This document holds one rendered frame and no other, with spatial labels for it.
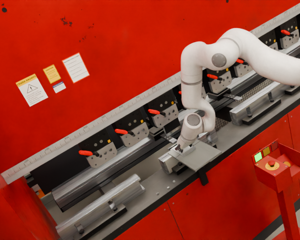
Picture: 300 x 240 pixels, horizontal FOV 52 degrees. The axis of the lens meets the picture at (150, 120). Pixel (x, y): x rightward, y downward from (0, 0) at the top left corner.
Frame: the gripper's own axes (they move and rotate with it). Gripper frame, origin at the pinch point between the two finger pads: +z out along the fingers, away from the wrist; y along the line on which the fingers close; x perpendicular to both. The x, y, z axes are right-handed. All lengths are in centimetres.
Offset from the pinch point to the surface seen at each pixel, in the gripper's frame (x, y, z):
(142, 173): -47, -1, 174
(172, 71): -31.0, -10.7, -25.7
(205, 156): 12.0, -3.6, -6.3
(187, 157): 6.2, 3.4, -1.5
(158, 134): -21.2, 2.6, 18.9
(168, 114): -17.8, -0.6, -9.4
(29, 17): -61, 42, -66
